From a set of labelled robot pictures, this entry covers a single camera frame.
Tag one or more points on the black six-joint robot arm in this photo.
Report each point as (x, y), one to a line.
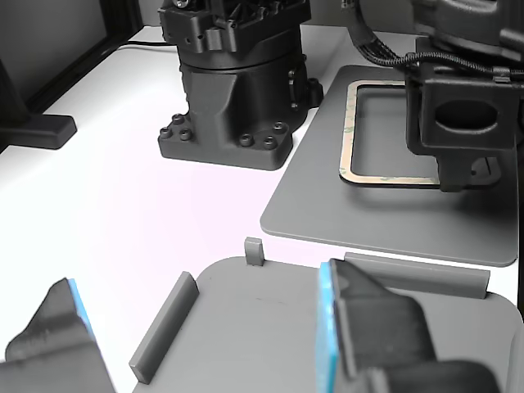
(245, 102)

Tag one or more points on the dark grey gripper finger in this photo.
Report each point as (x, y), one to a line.
(376, 340)
(53, 348)

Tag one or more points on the dark grey flat mat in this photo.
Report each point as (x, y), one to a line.
(327, 221)

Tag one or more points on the rectangular frame with beige tape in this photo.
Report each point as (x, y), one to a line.
(347, 135)

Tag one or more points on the long black stand foot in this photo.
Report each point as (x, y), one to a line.
(45, 131)

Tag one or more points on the grey holder plate with ridges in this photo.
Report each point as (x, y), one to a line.
(254, 327)

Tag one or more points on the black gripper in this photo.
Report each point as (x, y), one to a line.
(462, 139)

